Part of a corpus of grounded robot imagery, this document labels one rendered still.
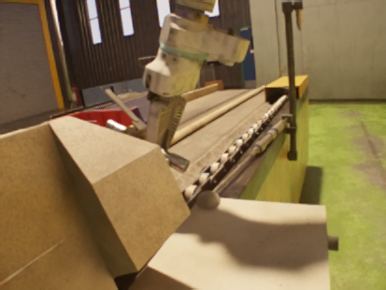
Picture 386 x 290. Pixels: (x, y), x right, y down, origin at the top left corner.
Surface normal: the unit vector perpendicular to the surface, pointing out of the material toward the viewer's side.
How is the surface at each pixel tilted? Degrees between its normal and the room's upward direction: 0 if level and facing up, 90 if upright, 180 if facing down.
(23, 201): 80
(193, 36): 102
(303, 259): 0
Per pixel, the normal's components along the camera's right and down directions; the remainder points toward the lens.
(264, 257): -0.12, -0.95
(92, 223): -0.46, 0.32
